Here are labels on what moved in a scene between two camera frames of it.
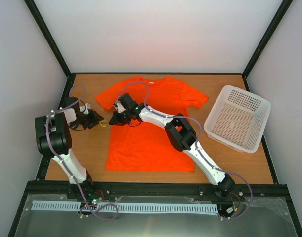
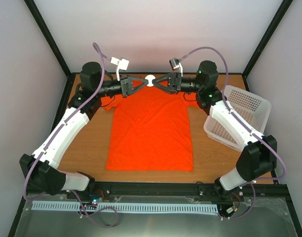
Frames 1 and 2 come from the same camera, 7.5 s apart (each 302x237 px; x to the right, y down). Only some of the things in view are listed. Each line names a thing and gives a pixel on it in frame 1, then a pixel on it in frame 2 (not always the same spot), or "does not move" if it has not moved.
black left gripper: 95,118 → 126,84
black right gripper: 115,119 → 175,81
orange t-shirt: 144,145 does not move
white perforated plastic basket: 237,118 does not move
